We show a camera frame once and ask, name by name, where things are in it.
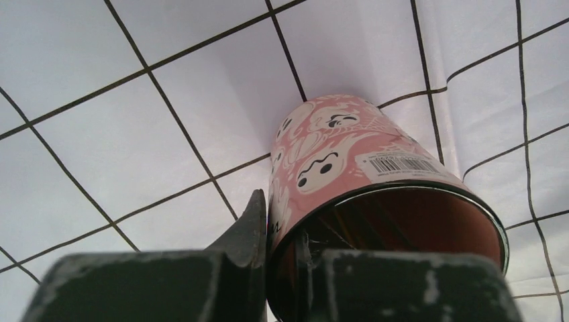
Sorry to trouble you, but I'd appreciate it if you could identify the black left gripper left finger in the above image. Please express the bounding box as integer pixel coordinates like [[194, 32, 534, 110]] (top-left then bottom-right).
[[22, 189, 267, 321]]

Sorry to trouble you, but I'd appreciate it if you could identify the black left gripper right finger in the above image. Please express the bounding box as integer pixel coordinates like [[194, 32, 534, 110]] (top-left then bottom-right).
[[295, 233, 522, 321]]

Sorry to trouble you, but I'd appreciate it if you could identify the pink patterned mug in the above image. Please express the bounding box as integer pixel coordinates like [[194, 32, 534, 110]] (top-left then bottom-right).
[[267, 94, 510, 321]]

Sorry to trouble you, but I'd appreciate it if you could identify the white checked tablecloth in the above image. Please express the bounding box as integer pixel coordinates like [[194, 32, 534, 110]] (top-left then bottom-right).
[[1, 1, 568, 321]]

